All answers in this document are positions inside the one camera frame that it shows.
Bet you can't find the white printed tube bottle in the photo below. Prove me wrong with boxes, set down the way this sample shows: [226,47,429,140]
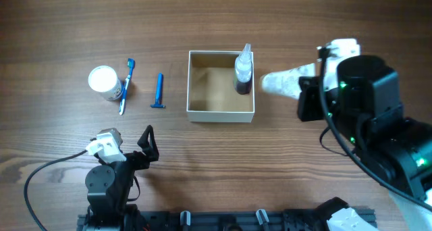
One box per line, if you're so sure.
[260,63,315,100]

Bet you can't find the white cylindrical cup container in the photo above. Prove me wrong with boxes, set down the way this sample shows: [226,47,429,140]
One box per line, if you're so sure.
[88,66,123,101]

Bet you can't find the blue white toothbrush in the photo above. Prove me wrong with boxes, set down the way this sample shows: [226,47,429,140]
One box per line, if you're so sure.
[119,58,136,116]

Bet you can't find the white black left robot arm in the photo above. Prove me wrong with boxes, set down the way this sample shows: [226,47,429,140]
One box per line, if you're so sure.
[76,125,159,230]

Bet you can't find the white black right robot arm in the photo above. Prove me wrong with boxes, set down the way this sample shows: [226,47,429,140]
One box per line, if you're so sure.
[298,55,431,230]

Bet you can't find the blue disposable razor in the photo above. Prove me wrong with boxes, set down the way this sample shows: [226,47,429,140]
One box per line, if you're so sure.
[151,73,165,108]

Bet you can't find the open cardboard box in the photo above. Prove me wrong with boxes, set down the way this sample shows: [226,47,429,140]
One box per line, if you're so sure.
[186,50,255,123]

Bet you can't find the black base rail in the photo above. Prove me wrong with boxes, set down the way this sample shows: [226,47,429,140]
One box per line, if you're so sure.
[76,208,377,231]

